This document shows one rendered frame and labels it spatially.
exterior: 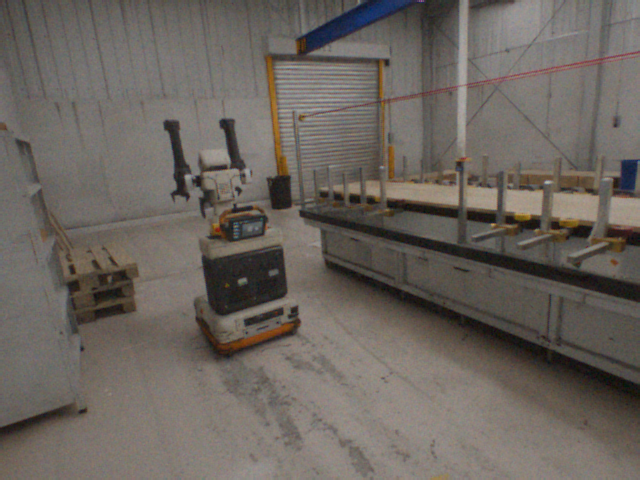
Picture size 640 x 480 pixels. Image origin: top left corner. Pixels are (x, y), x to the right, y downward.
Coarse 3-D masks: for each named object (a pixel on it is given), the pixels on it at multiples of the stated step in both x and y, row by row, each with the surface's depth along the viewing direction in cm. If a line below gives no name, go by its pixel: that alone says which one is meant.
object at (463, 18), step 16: (464, 0) 317; (464, 16) 320; (464, 32) 323; (464, 48) 326; (464, 64) 329; (464, 80) 333; (464, 96) 336; (464, 112) 340; (464, 128) 343; (464, 144) 347
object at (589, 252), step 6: (594, 246) 170; (600, 246) 170; (606, 246) 172; (576, 252) 164; (582, 252) 164; (588, 252) 164; (594, 252) 167; (600, 252) 170; (570, 258) 161; (576, 258) 160; (582, 258) 163
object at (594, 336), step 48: (336, 240) 419; (576, 240) 208; (384, 288) 362; (432, 288) 310; (480, 288) 271; (528, 288) 240; (528, 336) 243; (576, 336) 221; (624, 336) 200; (624, 384) 204
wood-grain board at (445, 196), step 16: (336, 192) 389; (352, 192) 369; (368, 192) 362; (400, 192) 345; (416, 192) 338; (432, 192) 331; (448, 192) 324; (480, 192) 311; (496, 192) 306; (512, 192) 299; (528, 192) 293; (480, 208) 251; (496, 208) 246; (512, 208) 241; (528, 208) 238; (560, 208) 231; (576, 208) 228; (592, 208) 225; (624, 208) 218; (592, 224) 197; (624, 224) 186
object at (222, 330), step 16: (208, 304) 292; (272, 304) 282; (208, 320) 277; (224, 320) 263; (272, 320) 279; (288, 320) 287; (208, 336) 284; (224, 336) 262; (240, 336) 268; (256, 336) 274; (272, 336) 281; (224, 352) 264
